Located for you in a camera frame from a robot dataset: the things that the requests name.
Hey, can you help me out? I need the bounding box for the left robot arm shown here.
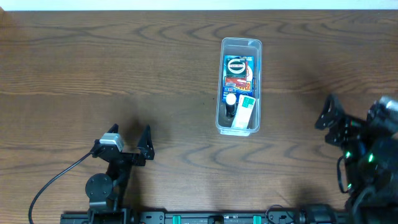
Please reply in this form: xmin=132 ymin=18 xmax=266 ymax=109
xmin=85 ymin=124 xmax=155 ymax=223

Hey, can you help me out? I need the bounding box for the dark bottle white cap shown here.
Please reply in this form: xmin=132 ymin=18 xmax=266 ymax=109
xmin=225 ymin=93 xmax=236 ymax=118

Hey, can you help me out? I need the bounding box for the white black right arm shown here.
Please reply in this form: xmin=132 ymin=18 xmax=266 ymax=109
xmin=130 ymin=94 xmax=397 ymax=224

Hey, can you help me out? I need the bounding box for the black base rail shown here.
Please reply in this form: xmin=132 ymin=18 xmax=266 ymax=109
xmin=60 ymin=210 xmax=355 ymax=224

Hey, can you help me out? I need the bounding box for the blue Kool Fever box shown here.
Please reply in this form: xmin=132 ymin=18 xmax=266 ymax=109
xmin=221 ymin=55 xmax=254 ymax=103

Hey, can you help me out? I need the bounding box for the clear plastic container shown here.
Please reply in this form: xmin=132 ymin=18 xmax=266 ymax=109
xmin=215 ymin=37 xmax=262 ymax=136

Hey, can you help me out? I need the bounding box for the green round tin box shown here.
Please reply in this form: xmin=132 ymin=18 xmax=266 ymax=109
xmin=226 ymin=57 xmax=246 ymax=78

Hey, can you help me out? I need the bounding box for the red medicine box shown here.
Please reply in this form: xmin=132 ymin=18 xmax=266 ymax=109
xmin=224 ymin=61 xmax=252 ymax=88

